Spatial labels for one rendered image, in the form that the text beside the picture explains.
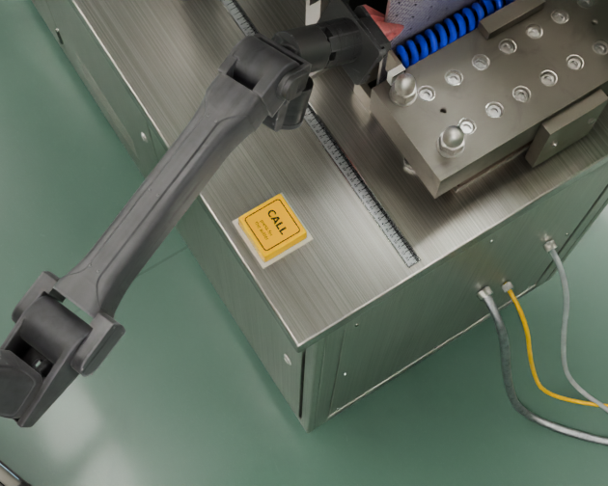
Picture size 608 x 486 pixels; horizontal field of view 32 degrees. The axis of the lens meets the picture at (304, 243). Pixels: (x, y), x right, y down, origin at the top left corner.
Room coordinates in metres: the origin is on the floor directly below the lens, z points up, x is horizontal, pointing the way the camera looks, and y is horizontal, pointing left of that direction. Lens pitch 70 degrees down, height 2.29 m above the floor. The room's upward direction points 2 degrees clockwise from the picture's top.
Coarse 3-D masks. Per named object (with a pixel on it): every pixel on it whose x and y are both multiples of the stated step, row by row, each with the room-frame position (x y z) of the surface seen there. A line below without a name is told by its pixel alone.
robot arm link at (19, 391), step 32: (32, 320) 0.30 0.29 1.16; (64, 320) 0.30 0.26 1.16; (0, 352) 0.26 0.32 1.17; (32, 352) 0.28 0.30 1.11; (64, 352) 0.26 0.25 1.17; (0, 384) 0.22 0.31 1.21; (32, 384) 0.23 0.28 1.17; (64, 384) 0.24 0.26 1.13; (0, 416) 0.19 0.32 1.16; (32, 416) 0.20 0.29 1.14
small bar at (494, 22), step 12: (516, 0) 0.80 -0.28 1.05; (528, 0) 0.80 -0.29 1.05; (540, 0) 0.81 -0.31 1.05; (504, 12) 0.79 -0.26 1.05; (516, 12) 0.79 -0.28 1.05; (528, 12) 0.79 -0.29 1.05; (480, 24) 0.77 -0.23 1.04; (492, 24) 0.77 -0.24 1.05; (504, 24) 0.77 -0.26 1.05; (492, 36) 0.76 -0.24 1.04
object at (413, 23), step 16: (400, 0) 0.73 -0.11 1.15; (416, 0) 0.75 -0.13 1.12; (432, 0) 0.77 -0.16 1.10; (448, 0) 0.78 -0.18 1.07; (464, 0) 0.80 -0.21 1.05; (480, 0) 0.82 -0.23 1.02; (400, 16) 0.74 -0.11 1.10; (416, 16) 0.75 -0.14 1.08; (432, 16) 0.77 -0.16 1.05; (448, 16) 0.79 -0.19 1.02; (416, 32) 0.76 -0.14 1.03
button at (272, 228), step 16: (256, 208) 0.54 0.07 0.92; (272, 208) 0.54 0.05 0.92; (288, 208) 0.54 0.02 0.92; (240, 224) 0.51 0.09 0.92; (256, 224) 0.51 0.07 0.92; (272, 224) 0.51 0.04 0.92; (288, 224) 0.51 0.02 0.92; (256, 240) 0.49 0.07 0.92; (272, 240) 0.49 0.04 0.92; (288, 240) 0.49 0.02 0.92; (272, 256) 0.47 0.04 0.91
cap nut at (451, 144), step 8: (448, 128) 0.60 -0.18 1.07; (456, 128) 0.60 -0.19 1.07; (440, 136) 0.60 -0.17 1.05; (448, 136) 0.59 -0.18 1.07; (456, 136) 0.59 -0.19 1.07; (440, 144) 0.59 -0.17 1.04; (448, 144) 0.58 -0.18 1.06; (456, 144) 0.58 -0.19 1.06; (440, 152) 0.58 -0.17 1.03; (448, 152) 0.58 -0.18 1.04; (456, 152) 0.58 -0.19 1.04
